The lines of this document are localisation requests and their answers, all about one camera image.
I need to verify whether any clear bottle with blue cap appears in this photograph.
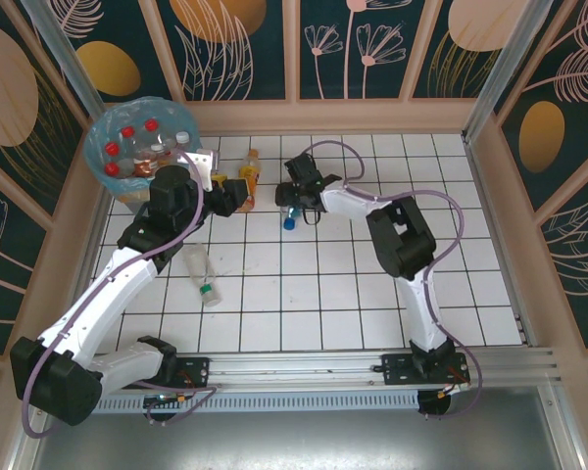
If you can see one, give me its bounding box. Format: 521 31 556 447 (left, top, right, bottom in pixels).
279 204 305 232

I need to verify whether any bin with blue plastic liner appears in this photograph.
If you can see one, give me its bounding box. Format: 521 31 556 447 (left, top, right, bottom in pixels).
84 95 201 219

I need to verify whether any orange juice bottle yellow label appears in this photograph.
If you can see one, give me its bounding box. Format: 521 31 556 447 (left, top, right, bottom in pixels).
237 148 265 213

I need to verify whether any clear bottle with green cap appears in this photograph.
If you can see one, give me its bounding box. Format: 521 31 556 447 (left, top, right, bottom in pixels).
182 243 223 308

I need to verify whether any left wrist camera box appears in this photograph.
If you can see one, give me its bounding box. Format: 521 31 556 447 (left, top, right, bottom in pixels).
183 149 222 191

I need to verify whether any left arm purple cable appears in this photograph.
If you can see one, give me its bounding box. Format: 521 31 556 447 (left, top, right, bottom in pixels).
22 149 206 438

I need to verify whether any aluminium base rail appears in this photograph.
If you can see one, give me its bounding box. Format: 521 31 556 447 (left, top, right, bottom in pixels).
122 346 556 391

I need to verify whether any aluminium frame post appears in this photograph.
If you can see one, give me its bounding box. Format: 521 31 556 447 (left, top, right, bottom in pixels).
22 0 107 117
462 0 556 146

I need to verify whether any slotted grey cable duct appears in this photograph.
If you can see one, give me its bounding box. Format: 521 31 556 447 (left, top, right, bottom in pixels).
95 390 421 413

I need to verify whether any grey metal base plate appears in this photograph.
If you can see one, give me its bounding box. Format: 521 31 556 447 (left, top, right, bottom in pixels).
28 386 569 470

